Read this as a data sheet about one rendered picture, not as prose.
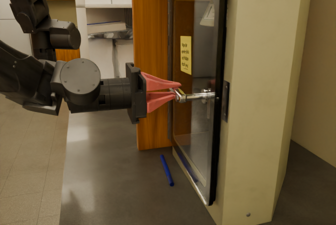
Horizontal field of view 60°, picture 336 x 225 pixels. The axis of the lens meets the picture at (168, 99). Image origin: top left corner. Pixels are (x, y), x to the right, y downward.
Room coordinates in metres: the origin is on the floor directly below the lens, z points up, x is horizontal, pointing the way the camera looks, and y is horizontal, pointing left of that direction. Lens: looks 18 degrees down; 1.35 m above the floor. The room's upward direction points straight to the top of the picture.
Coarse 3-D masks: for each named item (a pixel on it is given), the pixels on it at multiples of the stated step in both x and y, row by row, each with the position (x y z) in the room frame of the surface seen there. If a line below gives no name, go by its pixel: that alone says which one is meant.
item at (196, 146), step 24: (192, 0) 0.57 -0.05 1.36; (216, 0) 0.46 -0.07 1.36; (192, 24) 0.57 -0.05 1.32; (216, 24) 0.46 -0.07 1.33; (192, 48) 0.57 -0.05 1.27; (216, 48) 0.45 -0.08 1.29; (192, 72) 0.56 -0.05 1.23; (216, 72) 0.45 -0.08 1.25; (216, 96) 0.45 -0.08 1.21; (192, 120) 0.55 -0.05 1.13; (216, 120) 0.45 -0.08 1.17; (192, 144) 0.55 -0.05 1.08; (192, 168) 0.55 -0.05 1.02
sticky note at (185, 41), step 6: (180, 36) 0.65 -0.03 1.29; (186, 36) 0.60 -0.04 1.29; (180, 42) 0.65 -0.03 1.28; (186, 42) 0.60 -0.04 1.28; (180, 48) 0.65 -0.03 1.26; (186, 48) 0.60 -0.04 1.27; (180, 54) 0.65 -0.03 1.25; (186, 54) 0.60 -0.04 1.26; (180, 60) 0.64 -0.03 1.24; (186, 60) 0.60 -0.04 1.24; (186, 66) 0.60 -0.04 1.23; (186, 72) 0.60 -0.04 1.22
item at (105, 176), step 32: (96, 128) 0.94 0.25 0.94; (128, 128) 0.94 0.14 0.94; (96, 160) 0.72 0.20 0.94; (128, 160) 0.72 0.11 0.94; (160, 160) 0.72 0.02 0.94; (288, 160) 0.72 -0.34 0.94; (320, 160) 0.72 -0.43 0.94; (64, 192) 0.58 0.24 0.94; (96, 192) 0.58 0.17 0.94; (128, 192) 0.58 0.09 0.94; (160, 192) 0.58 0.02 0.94; (192, 192) 0.58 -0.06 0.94; (288, 192) 0.58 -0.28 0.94; (320, 192) 0.58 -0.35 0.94; (64, 224) 0.47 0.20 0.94; (96, 224) 0.47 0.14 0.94; (128, 224) 0.47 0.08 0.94; (160, 224) 0.47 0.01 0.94; (192, 224) 0.47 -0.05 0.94; (256, 224) 0.47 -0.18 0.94; (288, 224) 0.47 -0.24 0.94; (320, 224) 0.47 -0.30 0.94
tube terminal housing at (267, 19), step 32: (256, 0) 0.46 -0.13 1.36; (288, 0) 0.47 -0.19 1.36; (256, 32) 0.46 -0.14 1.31; (288, 32) 0.48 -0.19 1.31; (224, 64) 0.48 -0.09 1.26; (256, 64) 0.46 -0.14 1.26; (288, 64) 0.48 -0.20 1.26; (256, 96) 0.46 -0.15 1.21; (288, 96) 0.49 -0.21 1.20; (224, 128) 0.46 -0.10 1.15; (256, 128) 0.47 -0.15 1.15; (288, 128) 0.57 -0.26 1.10; (224, 160) 0.46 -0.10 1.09; (256, 160) 0.47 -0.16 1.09; (224, 192) 0.45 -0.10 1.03; (256, 192) 0.47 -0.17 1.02; (224, 224) 0.45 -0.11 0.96
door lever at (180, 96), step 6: (168, 90) 0.55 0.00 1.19; (174, 90) 0.51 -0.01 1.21; (180, 90) 0.50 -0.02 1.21; (204, 90) 0.49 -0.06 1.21; (174, 96) 0.50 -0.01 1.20; (180, 96) 0.48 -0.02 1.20; (186, 96) 0.48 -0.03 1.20; (192, 96) 0.48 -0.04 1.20; (198, 96) 0.49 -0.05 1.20; (204, 96) 0.49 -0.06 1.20; (180, 102) 0.48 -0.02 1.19; (204, 102) 0.49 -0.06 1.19
